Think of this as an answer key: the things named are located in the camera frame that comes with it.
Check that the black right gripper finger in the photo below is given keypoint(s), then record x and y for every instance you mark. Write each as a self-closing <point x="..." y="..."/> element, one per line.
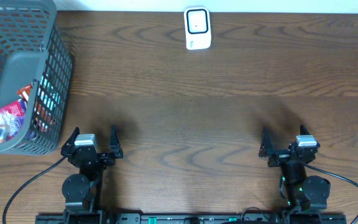
<point x="266" y="147"/>
<point x="303" y="130"/>

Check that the grey plastic mesh basket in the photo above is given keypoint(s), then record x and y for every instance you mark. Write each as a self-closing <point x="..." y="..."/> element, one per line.
<point x="30" y="47"/>

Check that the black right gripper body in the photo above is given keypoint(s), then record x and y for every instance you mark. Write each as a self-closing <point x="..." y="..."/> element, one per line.
<point x="286" y="156"/>

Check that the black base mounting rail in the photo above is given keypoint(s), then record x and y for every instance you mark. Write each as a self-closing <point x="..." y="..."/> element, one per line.
<point x="136" y="218"/>

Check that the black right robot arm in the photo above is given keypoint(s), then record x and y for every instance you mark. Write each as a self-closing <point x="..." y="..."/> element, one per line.
<point x="306" y="194"/>

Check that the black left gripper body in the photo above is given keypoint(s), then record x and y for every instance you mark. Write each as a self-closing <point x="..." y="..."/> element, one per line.
<point x="95" y="157"/>

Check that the mint green snack packet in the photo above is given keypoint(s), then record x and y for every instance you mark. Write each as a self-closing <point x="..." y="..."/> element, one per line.
<point x="48" y="94"/>

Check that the purple red snack bag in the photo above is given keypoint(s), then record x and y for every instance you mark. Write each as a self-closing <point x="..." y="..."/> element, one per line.
<point x="13" y="116"/>

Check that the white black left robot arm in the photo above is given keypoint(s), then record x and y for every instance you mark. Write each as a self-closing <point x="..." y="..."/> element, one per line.
<point x="82" y="191"/>

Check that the orange brown snack bar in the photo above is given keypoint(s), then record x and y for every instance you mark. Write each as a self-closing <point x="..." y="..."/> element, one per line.
<point x="24" y="92"/>

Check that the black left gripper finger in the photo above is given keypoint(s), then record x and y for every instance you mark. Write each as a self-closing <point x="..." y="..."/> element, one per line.
<point x="114" y="143"/>
<point x="71" y="140"/>

